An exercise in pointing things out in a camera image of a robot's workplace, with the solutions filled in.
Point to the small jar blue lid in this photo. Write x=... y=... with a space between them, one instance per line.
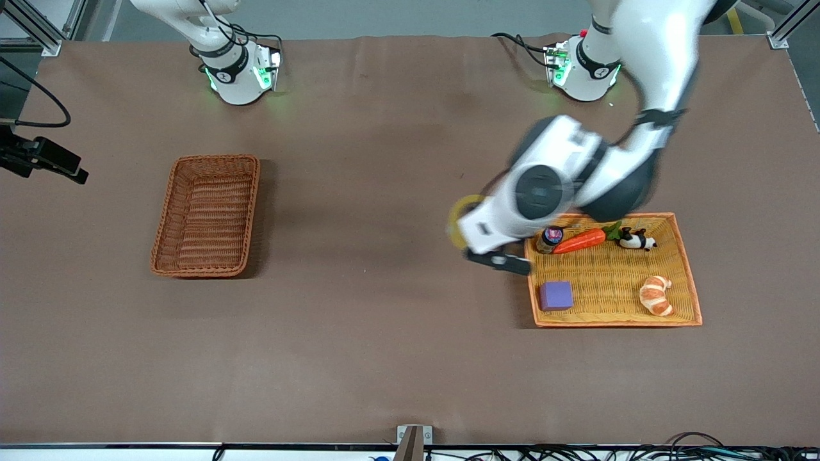
x=551 y=238

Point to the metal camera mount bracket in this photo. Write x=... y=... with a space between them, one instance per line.
x=413 y=442

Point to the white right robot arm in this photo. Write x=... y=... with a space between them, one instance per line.
x=234 y=77

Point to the clear yellowish tape roll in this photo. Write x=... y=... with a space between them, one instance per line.
x=456 y=235

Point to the purple cube block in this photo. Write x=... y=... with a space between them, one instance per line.
x=555 y=296

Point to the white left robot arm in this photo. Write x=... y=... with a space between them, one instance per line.
x=660 y=51

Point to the orange wicker tray basket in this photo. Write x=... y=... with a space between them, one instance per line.
x=618 y=307

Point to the black white panda toy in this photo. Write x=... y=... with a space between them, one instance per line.
x=633 y=240

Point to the toy croissant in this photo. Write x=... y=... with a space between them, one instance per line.
x=655 y=296

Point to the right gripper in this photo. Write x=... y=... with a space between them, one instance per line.
x=24 y=155

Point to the orange toy carrot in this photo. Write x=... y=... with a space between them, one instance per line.
x=580 y=241

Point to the brown wicker basket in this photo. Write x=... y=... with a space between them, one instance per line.
x=208 y=218

